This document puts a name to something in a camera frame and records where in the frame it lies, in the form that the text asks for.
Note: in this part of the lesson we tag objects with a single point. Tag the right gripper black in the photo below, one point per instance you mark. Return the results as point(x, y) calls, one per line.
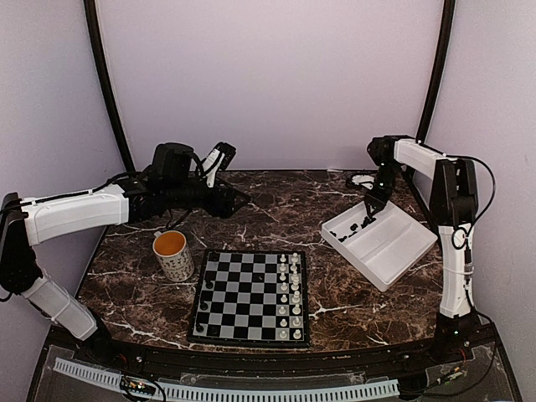
point(377, 204)

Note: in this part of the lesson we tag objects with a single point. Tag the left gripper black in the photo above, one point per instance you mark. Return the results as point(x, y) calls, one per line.
point(226, 210)

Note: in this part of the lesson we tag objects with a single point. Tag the white plastic tray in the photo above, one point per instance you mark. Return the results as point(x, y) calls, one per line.
point(385, 249)

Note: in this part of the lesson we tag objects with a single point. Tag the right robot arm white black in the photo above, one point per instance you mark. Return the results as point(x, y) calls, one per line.
point(453, 207)

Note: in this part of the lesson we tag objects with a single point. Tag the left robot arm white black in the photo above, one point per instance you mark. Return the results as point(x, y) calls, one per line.
point(176, 179)

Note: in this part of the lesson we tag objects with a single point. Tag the black chess pieces in tray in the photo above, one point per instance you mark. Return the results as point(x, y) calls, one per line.
point(344, 233)

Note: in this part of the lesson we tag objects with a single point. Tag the black silver chess board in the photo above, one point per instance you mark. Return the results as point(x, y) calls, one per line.
point(242, 304)

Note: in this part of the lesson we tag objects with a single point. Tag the white chess pieces row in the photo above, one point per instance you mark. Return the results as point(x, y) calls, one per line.
point(289, 299)

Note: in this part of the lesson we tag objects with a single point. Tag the patterned mug orange inside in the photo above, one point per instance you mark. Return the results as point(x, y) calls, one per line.
point(173, 255)

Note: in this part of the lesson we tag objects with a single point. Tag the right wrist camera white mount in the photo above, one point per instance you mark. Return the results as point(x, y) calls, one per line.
point(360, 181)

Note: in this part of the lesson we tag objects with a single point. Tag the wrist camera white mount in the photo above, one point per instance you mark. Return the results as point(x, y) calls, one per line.
point(360, 181)
point(218, 159)

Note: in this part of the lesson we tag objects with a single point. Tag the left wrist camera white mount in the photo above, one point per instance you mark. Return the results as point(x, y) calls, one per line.
point(218, 159)

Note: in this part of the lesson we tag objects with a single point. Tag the black aluminium front rail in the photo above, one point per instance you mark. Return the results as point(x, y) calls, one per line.
point(408, 362)

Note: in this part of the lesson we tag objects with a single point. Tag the left black frame post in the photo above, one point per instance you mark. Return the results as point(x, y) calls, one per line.
point(104, 78)

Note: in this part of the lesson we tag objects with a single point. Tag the black frame post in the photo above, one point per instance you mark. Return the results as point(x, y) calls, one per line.
point(447, 17)
point(104, 78)

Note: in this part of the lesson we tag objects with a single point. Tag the white slotted cable duct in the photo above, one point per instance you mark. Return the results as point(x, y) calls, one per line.
point(139, 388)

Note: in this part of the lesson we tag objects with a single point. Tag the right black frame post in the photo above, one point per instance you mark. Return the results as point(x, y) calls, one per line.
point(447, 17)

